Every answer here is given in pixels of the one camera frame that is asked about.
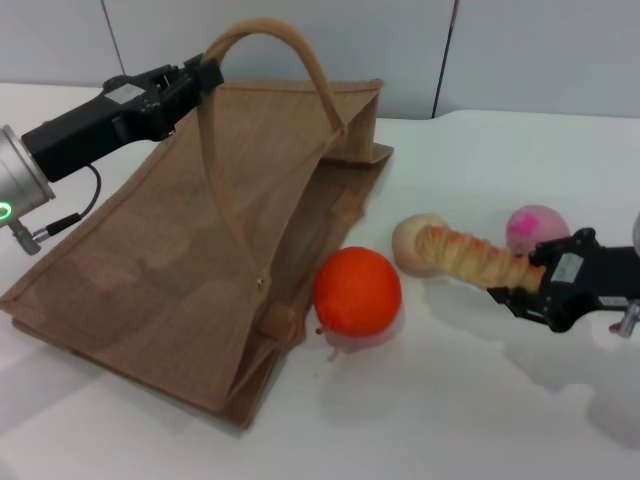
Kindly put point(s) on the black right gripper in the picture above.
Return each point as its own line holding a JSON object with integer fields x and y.
{"x": 585, "y": 280}

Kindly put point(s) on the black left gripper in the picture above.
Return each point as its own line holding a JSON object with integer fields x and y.
{"x": 100, "y": 125}

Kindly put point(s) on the long ridged bread loaf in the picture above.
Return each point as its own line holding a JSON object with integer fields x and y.
{"x": 465, "y": 255}

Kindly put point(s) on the brown jute handbag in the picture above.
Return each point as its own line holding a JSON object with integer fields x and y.
{"x": 150, "y": 250}

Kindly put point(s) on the round beige bun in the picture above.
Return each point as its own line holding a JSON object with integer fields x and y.
{"x": 405, "y": 245}

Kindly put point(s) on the orange fruit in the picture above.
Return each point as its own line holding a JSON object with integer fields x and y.
{"x": 357, "y": 290}

